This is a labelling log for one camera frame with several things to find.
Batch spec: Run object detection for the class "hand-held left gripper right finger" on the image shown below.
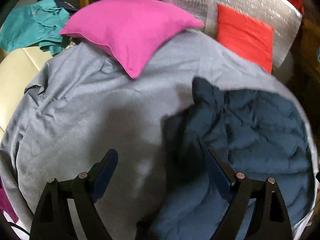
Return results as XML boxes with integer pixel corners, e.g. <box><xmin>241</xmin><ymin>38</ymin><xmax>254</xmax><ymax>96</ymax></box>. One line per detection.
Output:
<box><xmin>205</xmin><ymin>149</ymin><xmax>293</xmax><ymax>240</ymax></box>

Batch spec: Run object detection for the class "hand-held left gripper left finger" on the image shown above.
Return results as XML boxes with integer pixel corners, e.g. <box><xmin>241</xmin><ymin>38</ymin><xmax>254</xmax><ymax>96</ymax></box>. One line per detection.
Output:
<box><xmin>30</xmin><ymin>149</ymin><xmax>119</xmax><ymax>240</ymax></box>

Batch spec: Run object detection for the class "dark blue garment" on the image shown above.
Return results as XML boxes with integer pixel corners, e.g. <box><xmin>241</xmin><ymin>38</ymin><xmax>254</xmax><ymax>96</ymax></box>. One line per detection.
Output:
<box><xmin>136</xmin><ymin>77</ymin><xmax>314</xmax><ymax>240</ymax></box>

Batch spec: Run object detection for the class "grey blanket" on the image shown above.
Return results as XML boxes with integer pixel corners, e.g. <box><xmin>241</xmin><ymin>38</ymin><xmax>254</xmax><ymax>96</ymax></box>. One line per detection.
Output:
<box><xmin>0</xmin><ymin>29</ymin><xmax>320</xmax><ymax>240</ymax></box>

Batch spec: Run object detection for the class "magenta cloth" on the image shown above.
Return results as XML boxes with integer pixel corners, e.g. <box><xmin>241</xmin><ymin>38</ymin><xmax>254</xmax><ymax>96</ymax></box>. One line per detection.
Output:
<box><xmin>0</xmin><ymin>179</ymin><xmax>19</xmax><ymax>224</ymax></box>

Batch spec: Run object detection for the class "cream sofa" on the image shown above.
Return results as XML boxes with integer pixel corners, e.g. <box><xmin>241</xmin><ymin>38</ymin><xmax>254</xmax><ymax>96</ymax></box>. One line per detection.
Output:
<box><xmin>0</xmin><ymin>47</ymin><xmax>55</xmax><ymax>132</ymax></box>

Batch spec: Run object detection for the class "orange-red pillow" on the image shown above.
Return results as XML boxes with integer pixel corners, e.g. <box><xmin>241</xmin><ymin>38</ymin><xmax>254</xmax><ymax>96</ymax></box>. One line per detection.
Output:
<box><xmin>215</xmin><ymin>4</ymin><xmax>274</xmax><ymax>74</ymax></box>

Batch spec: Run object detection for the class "pink pillow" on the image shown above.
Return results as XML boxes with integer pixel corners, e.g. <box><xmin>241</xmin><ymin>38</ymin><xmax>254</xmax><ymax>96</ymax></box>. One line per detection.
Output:
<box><xmin>59</xmin><ymin>0</ymin><xmax>205</xmax><ymax>79</ymax></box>

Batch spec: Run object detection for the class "teal shirt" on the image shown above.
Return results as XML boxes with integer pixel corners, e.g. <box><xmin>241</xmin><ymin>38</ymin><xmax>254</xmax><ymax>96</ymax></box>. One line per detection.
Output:
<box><xmin>0</xmin><ymin>0</ymin><xmax>72</xmax><ymax>57</ymax></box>

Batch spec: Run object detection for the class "navy cloth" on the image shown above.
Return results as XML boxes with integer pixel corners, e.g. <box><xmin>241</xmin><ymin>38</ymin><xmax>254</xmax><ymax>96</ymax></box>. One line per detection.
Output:
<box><xmin>54</xmin><ymin>0</ymin><xmax>80</xmax><ymax>13</ymax></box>

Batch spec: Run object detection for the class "silver quilted cushion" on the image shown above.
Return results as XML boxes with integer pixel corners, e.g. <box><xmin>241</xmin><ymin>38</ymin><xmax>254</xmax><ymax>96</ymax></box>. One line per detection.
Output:
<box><xmin>160</xmin><ymin>0</ymin><xmax>303</xmax><ymax>68</ymax></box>

